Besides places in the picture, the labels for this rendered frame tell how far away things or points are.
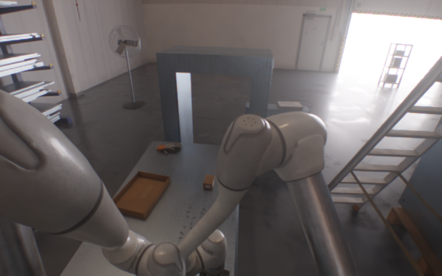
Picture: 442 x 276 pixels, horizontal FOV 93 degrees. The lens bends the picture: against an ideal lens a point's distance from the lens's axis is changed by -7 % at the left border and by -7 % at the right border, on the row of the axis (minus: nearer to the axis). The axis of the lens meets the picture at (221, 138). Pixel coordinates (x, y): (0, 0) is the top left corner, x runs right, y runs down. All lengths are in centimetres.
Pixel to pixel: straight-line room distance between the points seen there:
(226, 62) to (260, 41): 782
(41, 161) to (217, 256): 78
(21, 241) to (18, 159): 27
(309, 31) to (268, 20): 168
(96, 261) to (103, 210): 125
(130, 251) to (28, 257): 30
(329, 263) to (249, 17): 976
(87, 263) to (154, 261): 96
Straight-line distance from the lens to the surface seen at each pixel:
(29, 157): 28
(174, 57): 246
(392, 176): 244
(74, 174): 31
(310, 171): 60
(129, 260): 78
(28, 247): 55
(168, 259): 70
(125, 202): 188
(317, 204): 63
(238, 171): 52
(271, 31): 1012
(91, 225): 38
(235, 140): 49
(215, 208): 71
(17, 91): 492
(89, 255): 166
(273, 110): 322
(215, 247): 93
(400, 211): 306
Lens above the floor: 190
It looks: 29 degrees down
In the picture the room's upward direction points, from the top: 1 degrees clockwise
